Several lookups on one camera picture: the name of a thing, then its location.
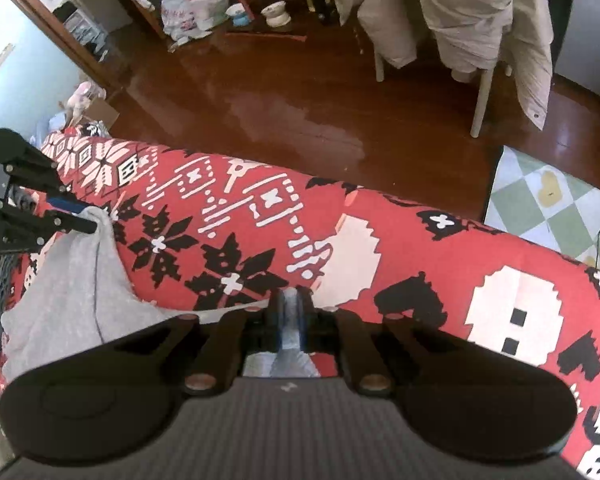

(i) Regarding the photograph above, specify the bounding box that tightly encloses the green checkered mat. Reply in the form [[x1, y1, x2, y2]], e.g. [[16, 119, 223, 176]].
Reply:
[[482, 145, 600, 281]]

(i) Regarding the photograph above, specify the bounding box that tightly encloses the grey sweater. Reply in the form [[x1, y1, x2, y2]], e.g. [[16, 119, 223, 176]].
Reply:
[[2, 205, 327, 386]]

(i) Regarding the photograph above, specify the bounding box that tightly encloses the pink plush toy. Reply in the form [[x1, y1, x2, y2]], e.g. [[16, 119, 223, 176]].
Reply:
[[64, 81, 107, 127]]

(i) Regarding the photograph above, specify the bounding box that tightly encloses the red patterned blanket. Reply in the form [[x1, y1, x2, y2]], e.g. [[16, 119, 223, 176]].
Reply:
[[0, 127, 600, 480]]

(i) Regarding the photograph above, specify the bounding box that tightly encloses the blue white bowl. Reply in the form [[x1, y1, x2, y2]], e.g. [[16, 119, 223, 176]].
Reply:
[[225, 3, 251, 27]]

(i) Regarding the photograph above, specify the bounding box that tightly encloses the chair with beige coat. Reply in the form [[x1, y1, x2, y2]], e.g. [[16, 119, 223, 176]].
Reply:
[[411, 0, 556, 132]]

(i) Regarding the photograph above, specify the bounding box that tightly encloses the cardboard box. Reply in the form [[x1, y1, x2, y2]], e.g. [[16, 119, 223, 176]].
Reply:
[[82, 99, 122, 134]]

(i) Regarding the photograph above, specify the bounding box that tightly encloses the plastic drawer unit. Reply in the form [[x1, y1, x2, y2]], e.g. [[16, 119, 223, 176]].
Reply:
[[62, 10, 109, 57]]

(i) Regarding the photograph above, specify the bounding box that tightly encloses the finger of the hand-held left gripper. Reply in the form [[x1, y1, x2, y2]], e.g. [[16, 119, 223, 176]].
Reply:
[[9, 152, 87, 214], [0, 204, 98, 254]]

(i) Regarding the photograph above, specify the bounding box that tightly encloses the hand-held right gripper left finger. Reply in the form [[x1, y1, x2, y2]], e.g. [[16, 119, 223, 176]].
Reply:
[[105, 290, 287, 397]]

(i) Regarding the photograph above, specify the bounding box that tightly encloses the white plastic bag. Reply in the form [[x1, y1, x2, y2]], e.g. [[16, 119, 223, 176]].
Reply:
[[160, 0, 229, 44]]

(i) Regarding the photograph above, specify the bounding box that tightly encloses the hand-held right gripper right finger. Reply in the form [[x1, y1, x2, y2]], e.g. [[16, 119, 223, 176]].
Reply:
[[296, 287, 477, 397]]

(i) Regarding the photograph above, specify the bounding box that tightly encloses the grey refrigerator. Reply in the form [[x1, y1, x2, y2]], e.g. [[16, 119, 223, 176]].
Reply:
[[550, 0, 600, 109]]

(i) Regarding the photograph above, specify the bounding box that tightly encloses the white ceramic bowl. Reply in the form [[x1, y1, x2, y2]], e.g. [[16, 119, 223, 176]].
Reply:
[[260, 2, 292, 29]]

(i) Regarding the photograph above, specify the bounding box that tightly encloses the red wooden stick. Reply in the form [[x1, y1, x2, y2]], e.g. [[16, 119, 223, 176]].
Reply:
[[224, 29, 309, 44]]

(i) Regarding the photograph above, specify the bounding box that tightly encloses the small beige jacket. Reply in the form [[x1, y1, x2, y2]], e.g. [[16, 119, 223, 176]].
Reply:
[[290, 0, 422, 69]]

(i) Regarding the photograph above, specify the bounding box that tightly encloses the white chair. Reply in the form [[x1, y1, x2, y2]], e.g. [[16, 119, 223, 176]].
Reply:
[[372, 49, 514, 139]]

